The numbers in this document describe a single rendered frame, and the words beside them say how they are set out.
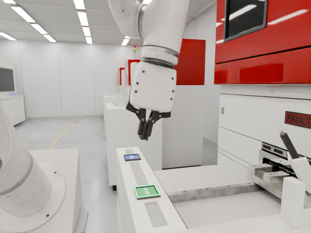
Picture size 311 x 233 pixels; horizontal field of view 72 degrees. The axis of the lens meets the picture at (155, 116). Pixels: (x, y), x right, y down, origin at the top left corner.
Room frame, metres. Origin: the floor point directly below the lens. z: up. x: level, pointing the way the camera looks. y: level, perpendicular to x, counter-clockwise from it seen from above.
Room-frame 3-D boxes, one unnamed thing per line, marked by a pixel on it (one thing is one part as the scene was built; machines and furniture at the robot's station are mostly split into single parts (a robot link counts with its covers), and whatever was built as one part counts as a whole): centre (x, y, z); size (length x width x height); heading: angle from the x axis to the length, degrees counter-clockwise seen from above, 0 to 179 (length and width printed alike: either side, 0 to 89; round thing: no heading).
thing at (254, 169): (0.81, -0.41, 0.89); 0.08 x 0.03 x 0.03; 104
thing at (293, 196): (0.37, -0.27, 1.03); 0.06 x 0.04 x 0.13; 104
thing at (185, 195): (0.74, -0.23, 0.84); 0.50 x 0.02 x 0.03; 104
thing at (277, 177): (0.73, -0.43, 0.89); 0.08 x 0.03 x 0.03; 104
